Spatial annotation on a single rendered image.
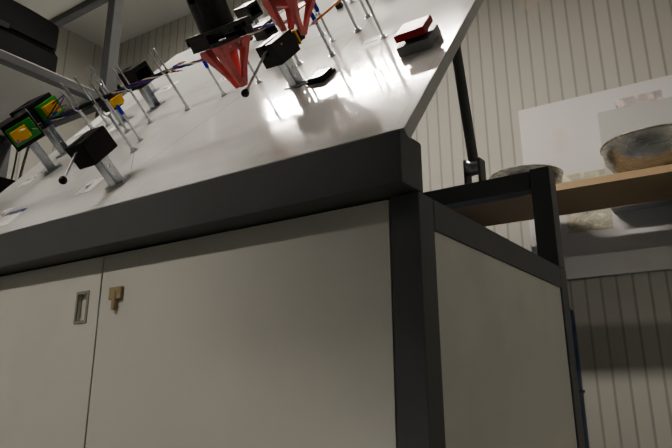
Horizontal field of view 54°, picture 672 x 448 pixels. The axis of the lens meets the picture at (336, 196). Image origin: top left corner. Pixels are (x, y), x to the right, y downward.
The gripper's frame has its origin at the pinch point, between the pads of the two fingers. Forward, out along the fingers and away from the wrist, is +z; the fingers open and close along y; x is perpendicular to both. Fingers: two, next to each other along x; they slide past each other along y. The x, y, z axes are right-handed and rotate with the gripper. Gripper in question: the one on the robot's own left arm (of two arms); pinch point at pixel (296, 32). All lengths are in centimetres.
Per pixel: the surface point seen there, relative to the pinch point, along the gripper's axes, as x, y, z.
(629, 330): -204, 23, 134
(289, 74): 4.2, -0.7, 7.2
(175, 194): 31.1, 0.3, 22.8
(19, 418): 48, 35, 57
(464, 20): -7.0, -29.5, 4.6
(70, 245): 37, 24, 29
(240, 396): 37, -14, 49
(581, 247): -215, 44, 99
